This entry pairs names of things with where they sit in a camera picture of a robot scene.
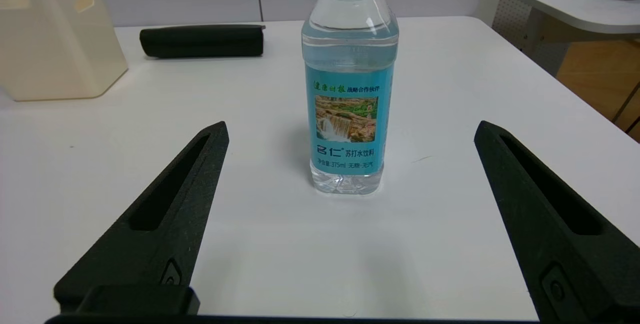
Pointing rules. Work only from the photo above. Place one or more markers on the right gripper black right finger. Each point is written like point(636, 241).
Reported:
point(575, 259)

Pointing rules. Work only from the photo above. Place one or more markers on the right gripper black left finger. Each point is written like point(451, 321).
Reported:
point(150, 244)

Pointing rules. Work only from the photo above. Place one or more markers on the cream white plastic box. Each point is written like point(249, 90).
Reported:
point(55, 48)

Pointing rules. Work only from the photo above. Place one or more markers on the black oblong pouch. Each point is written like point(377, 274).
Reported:
point(200, 42)

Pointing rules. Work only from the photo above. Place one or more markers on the clear water bottle blue label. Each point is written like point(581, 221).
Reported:
point(347, 78)

